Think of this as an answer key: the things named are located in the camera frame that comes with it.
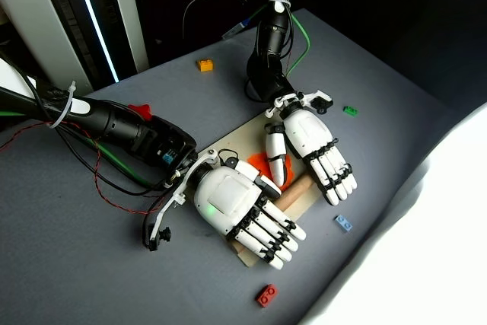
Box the orange clay dough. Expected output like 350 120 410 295
247 152 294 183

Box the white column with light strip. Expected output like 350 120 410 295
0 0 150 92

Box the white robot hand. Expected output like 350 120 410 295
264 108 359 207
193 159 307 271

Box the red toy brick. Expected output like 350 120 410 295
254 283 279 308

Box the wooden rolling pin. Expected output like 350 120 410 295
231 174 316 256

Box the grey cable plug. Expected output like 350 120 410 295
221 20 253 41

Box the grey table cloth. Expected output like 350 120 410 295
0 7 457 325

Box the light blue toy brick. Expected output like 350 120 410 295
333 213 354 234

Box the light wooden board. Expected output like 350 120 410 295
205 115 323 267

